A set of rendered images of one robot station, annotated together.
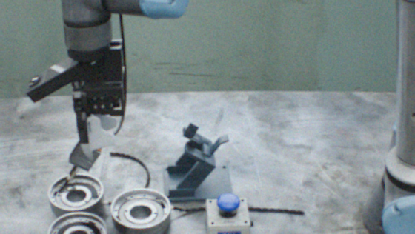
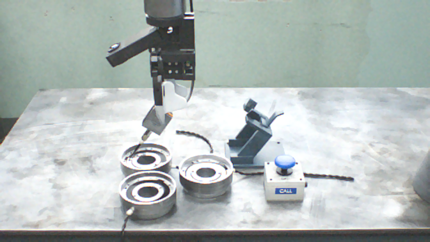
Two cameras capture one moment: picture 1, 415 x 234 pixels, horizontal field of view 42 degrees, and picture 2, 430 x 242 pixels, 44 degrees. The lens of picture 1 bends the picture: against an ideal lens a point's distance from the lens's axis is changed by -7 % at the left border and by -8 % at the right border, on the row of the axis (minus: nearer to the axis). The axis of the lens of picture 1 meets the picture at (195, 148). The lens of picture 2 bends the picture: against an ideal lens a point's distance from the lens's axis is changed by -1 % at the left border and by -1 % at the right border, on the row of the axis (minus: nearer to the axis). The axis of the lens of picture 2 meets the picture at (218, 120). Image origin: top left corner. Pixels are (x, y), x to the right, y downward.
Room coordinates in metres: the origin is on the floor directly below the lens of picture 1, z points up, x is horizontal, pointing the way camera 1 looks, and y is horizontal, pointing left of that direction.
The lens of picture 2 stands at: (-0.13, 0.03, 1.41)
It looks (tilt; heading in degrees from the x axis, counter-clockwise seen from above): 28 degrees down; 2
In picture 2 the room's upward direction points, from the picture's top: straight up
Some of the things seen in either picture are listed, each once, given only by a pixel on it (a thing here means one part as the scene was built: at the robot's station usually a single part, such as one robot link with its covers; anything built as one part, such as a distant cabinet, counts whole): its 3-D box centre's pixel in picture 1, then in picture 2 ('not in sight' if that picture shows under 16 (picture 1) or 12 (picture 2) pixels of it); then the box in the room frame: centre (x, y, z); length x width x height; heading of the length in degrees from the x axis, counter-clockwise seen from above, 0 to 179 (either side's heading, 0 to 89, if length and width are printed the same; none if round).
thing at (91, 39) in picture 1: (88, 31); (165, 2); (0.80, 0.17, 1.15); 0.08 x 0.08 x 0.05
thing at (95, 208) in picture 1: (76, 199); (146, 163); (0.79, 0.22, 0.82); 0.10 x 0.10 x 0.04
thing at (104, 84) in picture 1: (96, 77); (171, 46); (0.79, 0.16, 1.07); 0.09 x 0.08 x 0.12; 94
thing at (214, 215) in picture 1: (230, 220); (286, 180); (0.73, -0.06, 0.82); 0.08 x 0.07 x 0.05; 93
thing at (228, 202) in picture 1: (227, 209); (284, 169); (0.73, -0.06, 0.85); 0.04 x 0.04 x 0.05
